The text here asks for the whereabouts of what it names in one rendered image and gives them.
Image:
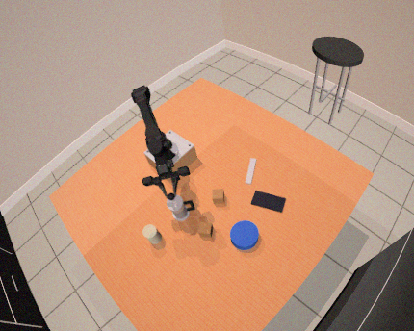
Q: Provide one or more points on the glass french press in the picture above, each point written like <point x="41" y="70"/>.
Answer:
<point x="178" y="208"/>

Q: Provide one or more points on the dark grey cylinder with cream top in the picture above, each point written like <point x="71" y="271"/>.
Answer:
<point x="151" y="233"/>

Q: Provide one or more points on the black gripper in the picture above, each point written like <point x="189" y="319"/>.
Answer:
<point x="174" y="176"/>

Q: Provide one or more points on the white flat bar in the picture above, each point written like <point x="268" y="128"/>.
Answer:
<point x="251" y="167"/>

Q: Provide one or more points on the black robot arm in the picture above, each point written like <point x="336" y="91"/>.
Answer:
<point x="156" y="141"/>

